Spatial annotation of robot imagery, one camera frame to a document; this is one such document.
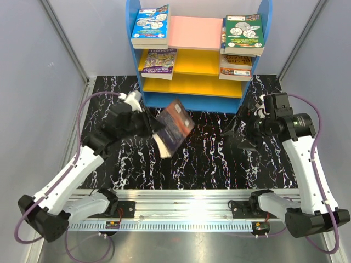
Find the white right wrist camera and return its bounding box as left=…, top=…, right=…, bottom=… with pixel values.
left=254, top=103, right=266, bottom=118

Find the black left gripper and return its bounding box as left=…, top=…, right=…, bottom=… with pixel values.
left=119, top=106, right=167, bottom=141

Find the lime green treehouse book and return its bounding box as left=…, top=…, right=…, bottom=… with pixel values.
left=132, top=44, right=168, bottom=49

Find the dark tale of two cities book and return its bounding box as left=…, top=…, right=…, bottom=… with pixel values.
left=152, top=98, right=195, bottom=159

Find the light blue 26-storey book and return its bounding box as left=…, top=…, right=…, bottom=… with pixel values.
left=131, top=4, right=171, bottom=45

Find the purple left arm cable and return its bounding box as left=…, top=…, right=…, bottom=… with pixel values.
left=14, top=92, right=121, bottom=262

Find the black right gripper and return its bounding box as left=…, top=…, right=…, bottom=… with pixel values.
left=220, top=105, right=275, bottom=152

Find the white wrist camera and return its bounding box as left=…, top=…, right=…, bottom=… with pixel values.
left=254, top=103, right=266, bottom=118
left=118, top=90, right=143, bottom=112

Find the yellow 130-storey treehouse book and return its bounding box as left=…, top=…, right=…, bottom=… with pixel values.
left=219, top=54, right=252, bottom=81

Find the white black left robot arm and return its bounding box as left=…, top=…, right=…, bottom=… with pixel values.
left=18, top=102, right=165, bottom=242

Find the small circuit board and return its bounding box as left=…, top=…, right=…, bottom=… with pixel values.
left=105, top=221, right=120, bottom=230
left=253, top=221, right=270, bottom=233

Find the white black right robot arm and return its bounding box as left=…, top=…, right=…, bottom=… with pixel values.
left=223, top=93, right=350, bottom=238

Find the aluminium mounting rail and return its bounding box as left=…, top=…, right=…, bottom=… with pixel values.
left=65, top=187, right=302, bottom=221

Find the blue pink yellow bookshelf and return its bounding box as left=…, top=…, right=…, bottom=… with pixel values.
left=126, top=1, right=273, bottom=113

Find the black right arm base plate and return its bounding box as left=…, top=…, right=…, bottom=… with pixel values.
left=227, top=200, right=267, bottom=219

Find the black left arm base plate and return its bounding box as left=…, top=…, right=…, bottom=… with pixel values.
left=103, top=201, right=136, bottom=219

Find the purple treehouse book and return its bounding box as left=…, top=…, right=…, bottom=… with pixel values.
left=141, top=48, right=178, bottom=80

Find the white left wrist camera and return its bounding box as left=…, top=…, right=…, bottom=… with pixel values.
left=118, top=90, right=143, bottom=112

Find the left small circuit board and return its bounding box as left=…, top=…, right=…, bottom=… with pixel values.
left=105, top=221, right=120, bottom=230

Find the slotted grey cable duct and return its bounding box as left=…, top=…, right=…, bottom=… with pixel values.
left=69, top=220, right=253, bottom=232

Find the right small circuit board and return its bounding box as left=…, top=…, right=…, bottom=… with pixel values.
left=253, top=221, right=270, bottom=233

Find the blue 91-storey treehouse book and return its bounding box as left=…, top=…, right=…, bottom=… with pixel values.
left=220, top=18, right=226, bottom=54

